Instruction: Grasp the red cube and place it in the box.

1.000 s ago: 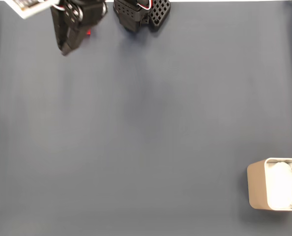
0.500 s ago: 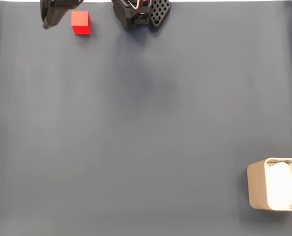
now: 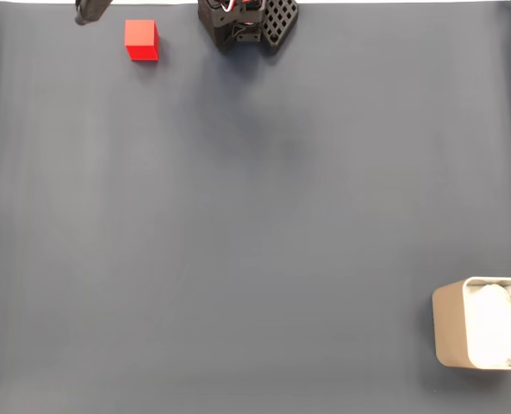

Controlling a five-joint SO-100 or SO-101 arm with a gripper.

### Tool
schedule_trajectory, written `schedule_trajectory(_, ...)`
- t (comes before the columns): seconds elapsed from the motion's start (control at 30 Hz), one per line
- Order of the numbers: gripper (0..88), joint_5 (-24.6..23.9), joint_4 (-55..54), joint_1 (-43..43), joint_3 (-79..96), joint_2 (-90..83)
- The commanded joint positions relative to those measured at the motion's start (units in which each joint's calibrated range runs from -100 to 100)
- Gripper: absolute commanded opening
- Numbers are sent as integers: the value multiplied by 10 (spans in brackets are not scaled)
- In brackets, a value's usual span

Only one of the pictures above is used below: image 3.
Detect red cube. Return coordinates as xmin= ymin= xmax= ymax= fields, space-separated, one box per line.
xmin=124 ymin=18 xmax=160 ymax=62

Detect blue-grey table mat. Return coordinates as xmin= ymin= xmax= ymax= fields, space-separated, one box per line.
xmin=0 ymin=3 xmax=511 ymax=414

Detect beige open box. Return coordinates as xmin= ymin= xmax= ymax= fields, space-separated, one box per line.
xmin=431 ymin=276 xmax=511 ymax=371

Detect white crumpled tissue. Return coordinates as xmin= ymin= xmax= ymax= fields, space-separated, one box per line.
xmin=468 ymin=282 xmax=511 ymax=367

